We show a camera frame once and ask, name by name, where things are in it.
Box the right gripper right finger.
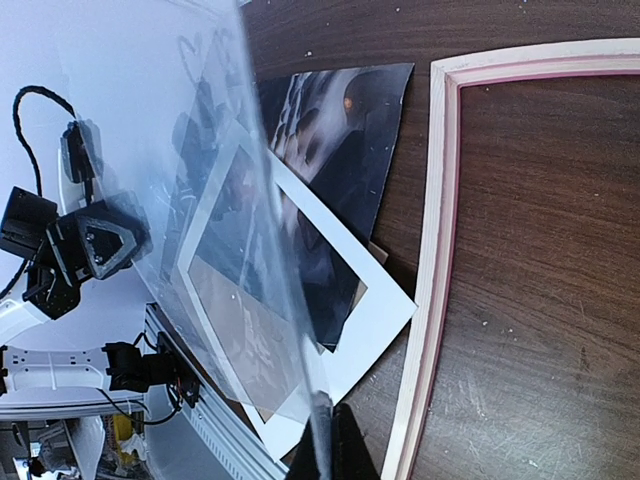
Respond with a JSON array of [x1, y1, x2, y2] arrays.
[[332, 403, 380, 480]]

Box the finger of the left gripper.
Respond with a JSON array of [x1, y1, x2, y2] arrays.
[[74, 191, 150, 279]]

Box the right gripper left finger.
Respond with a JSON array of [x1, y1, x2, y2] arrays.
[[286, 391, 333, 480]]

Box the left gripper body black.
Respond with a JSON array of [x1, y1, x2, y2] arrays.
[[1, 187, 80, 320]]

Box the white mat board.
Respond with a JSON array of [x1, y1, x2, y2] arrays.
[[175, 122, 416, 459]]

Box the clear acrylic sheet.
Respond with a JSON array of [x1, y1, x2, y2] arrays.
[[51, 1, 329, 423]]

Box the dalmatian dog photo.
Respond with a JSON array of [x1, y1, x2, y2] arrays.
[[258, 64, 413, 350]]

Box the pink wooden picture frame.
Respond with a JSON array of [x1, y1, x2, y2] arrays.
[[381, 38, 639, 479]]

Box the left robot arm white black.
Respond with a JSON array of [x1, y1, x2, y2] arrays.
[[1, 187, 146, 394]]

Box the brown backing board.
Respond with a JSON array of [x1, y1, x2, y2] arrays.
[[187, 256, 378, 431]]

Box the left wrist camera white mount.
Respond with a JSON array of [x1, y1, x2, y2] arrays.
[[58, 120, 103, 214]]

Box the left black cable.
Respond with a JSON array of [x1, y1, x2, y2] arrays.
[[0, 85, 81, 296]]

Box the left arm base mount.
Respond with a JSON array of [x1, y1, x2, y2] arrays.
[[101, 332, 200, 408]]

